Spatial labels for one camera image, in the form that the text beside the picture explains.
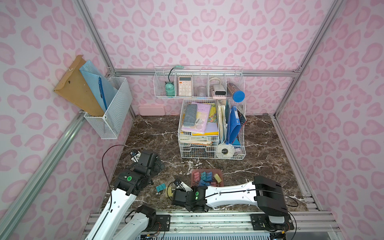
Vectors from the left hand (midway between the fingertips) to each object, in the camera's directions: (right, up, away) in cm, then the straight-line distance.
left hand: (153, 164), depth 74 cm
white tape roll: (+42, +6, +19) cm, 46 cm away
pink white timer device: (+35, +40, +17) cm, 56 cm away
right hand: (+17, -19, +5) cm, 25 cm away
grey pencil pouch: (+18, +25, +13) cm, 33 cm away
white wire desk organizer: (+30, +17, +15) cm, 37 cm away
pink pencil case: (-14, +31, +44) cm, 56 cm away
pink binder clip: (+21, -10, +13) cm, 27 cm away
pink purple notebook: (+25, +26, +19) cm, 41 cm away
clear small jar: (+25, +41, +23) cm, 53 cm away
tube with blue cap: (+45, +36, +10) cm, 58 cm away
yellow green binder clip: (+33, -11, +12) cm, 37 cm away
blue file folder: (+43, +19, +16) cm, 50 cm away
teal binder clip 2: (+1, -16, +10) cm, 19 cm away
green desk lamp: (+5, +43, +17) cm, 46 cm away
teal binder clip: (+25, -10, +13) cm, 30 cm away
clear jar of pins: (+48, +3, +20) cm, 52 cm away
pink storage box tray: (+31, -13, +10) cm, 35 cm away
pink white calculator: (+14, +44, +22) cm, 51 cm away
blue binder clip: (+28, -11, +12) cm, 33 cm away
